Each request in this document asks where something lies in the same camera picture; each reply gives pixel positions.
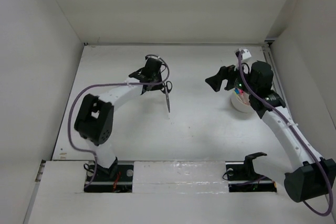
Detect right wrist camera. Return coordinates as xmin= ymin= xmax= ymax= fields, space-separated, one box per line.
xmin=235 ymin=48 xmax=252 ymax=63

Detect purple cable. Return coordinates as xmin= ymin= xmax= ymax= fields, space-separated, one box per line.
xmin=237 ymin=49 xmax=333 ymax=217
xmin=67 ymin=54 xmax=171 ymax=190

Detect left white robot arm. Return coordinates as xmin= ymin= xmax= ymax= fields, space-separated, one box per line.
xmin=74 ymin=55 xmax=170 ymax=180

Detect white round compartment container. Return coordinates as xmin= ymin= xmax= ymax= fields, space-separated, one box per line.
xmin=230 ymin=88 xmax=253 ymax=113

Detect aluminium rail right side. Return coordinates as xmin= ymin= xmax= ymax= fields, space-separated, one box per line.
xmin=261 ymin=40 xmax=289 ymax=109

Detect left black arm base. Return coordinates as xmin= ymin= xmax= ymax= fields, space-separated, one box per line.
xmin=83 ymin=161 xmax=134 ymax=193

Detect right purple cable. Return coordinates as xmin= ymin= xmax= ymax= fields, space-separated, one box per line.
xmin=237 ymin=49 xmax=333 ymax=217

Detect black handled scissors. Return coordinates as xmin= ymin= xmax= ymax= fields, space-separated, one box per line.
xmin=162 ymin=81 xmax=173 ymax=113

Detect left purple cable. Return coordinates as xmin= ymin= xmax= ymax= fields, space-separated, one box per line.
xmin=67 ymin=54 xmax=171 ymax=190

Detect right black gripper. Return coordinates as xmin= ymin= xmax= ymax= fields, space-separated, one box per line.
xmin=205 ymin=60 xmax=257 ymax=95

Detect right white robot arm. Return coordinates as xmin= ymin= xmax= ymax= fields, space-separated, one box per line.
xmin=205 ymin=61 xmax=335 ymax=204

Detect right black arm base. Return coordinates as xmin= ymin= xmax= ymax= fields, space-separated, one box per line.
xmin=222 ymin=152 xmax=277 ymax=193

